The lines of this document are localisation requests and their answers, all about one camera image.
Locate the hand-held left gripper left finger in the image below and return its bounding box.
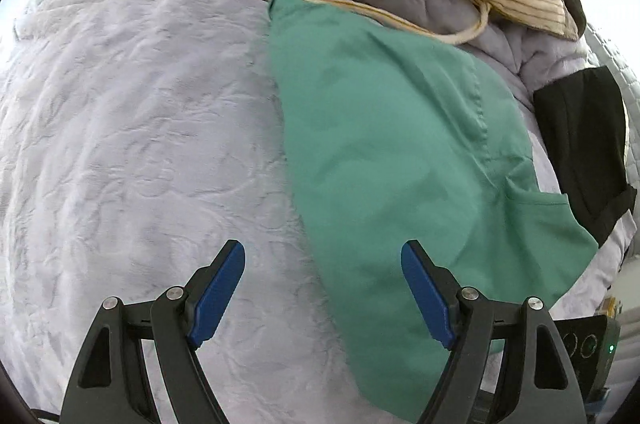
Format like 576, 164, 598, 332
59, 240, 246, 424

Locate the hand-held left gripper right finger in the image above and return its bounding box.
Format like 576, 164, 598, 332
401, 240, 588, 424

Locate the green work jacket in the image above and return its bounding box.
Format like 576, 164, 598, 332
266, 0, 600, 421

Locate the lavender quilted blanket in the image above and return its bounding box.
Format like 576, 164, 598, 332
0, 0, 631, 424

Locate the black cloth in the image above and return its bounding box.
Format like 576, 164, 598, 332
532, 65, 638, 249

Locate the cream drawstring cord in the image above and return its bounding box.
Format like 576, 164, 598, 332
240, 0, 493, 46

